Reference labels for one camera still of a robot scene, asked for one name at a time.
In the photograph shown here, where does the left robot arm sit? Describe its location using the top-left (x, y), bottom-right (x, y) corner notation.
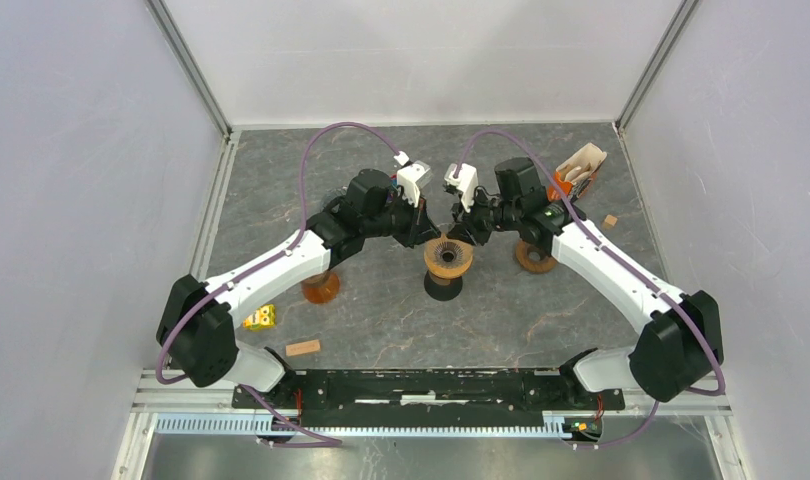
top-left (156, 162), bottom-right (440, 408)

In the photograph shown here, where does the yellow toy block figure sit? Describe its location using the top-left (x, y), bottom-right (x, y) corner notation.
top-left (242, 304), bottom-right (276, 331)

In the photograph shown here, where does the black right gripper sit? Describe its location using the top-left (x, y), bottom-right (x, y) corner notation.
top-left (447, 188), bottom-right (518, 249)

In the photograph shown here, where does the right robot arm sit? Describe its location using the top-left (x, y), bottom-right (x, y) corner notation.
top-left (444, 157), bottom-right (723, 408)

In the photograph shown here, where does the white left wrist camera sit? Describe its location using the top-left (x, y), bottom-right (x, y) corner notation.
top-left (394, 151), bottom-right (432, 206)

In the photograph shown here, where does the grey slotted cable duct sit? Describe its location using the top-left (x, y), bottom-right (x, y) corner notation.
top-left (154, 413), bottom-right (601, 440)

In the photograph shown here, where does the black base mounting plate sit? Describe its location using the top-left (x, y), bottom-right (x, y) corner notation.
top-left (262, 368), bottom-right (625, 428)

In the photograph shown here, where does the amber glass flask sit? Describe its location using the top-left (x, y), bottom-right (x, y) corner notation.
top-left (301, 270), bottom-right (340, 304)

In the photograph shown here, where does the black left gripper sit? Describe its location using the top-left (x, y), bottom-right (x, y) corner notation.
top-left (365, 191), bottom-right (441, 252)

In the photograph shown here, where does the small wooden plank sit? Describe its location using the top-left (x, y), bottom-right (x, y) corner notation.
top-left (285, 339), bottom-right (322, 357)

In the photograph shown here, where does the small wooden cube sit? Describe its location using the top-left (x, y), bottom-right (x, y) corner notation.
top-left (601, 215), bottom-right (619, 230)

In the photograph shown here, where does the dark smoky glass dripper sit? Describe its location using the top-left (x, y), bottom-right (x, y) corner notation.
top-left (423, 235), bottom-right (474, 269)

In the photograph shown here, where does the orange filter box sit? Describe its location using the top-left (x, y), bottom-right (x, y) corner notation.
top-left (547, 143), bottom-right (608, 202)

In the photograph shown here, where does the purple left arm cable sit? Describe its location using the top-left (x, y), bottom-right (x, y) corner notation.
top-left (155, 121), bottom-right (406, 449)

